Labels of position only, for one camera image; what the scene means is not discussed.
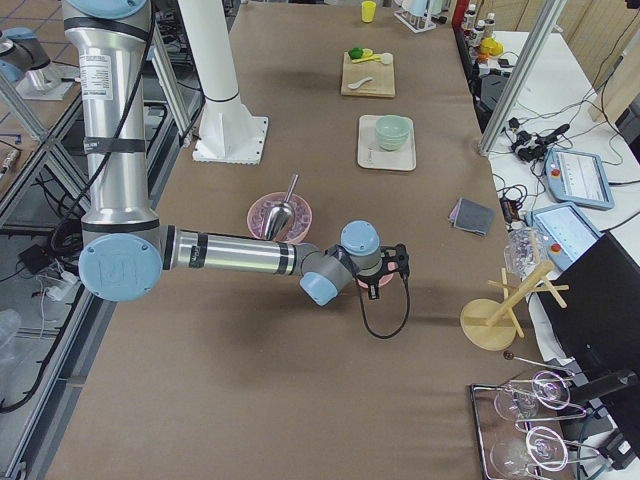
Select white ceramic spoon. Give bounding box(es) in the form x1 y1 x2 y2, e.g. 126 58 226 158
347 76 373 91

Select large pink bowl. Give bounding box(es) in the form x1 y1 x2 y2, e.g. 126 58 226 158
247 192 313 244

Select aluminium frame post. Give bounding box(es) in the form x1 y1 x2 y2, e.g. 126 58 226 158
478 0 567 157

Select small pink bowl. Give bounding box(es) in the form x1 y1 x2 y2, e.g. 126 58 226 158
358 274 394 289

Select blue teach pendant far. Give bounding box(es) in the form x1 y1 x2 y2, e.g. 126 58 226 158
545 148 615 210

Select cream rabbit tray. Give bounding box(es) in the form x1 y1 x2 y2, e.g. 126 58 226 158
357 115 417 172

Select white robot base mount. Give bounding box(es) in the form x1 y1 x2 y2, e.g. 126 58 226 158
193 98 269 165

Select upper wine glass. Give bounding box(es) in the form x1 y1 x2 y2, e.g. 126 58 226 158
494 370 570 421

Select blue teach pendant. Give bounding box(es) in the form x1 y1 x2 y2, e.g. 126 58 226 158
525 202 603 271
545 148 615 210

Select grey folded cloth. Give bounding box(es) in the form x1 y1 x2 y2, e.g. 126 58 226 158
449 198 495 236

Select green lime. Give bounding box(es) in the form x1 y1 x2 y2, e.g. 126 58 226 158
348 47 363 59

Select black glass rack tray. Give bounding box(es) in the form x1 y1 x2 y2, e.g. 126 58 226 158
470 384 587 479

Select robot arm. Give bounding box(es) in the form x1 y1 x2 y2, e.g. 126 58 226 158
1 27 51 83
63 1 409 305

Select metal ice scoop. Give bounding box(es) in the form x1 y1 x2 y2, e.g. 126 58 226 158
262 173 299 241

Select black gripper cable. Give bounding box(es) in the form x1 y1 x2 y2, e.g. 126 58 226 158
357 257 412 340

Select wine glass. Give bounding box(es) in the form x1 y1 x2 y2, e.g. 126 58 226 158
494 370 570 421
490 426 568 479

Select lower wine glass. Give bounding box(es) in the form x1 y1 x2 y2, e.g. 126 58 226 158
490 426 568 479

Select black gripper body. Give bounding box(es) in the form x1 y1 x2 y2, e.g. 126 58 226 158
359 243 410 288

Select wooden cutting board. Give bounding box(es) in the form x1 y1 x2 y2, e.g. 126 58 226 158
340 52 396 98

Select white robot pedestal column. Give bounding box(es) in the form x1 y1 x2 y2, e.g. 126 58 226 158
178 0 239 103

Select green stacked bowls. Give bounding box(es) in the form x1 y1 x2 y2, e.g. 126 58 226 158
374 115 411 151

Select yellow plastic cup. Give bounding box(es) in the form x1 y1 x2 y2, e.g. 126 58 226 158
361 0 377 23

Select black monitor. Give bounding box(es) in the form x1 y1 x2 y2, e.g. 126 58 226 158
539 233 639 374

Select wooden cup tree stand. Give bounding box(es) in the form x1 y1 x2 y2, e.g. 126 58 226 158
460 257 569 351

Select blue teach pendant near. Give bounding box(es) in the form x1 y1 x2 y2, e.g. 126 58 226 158
525 202 603 271

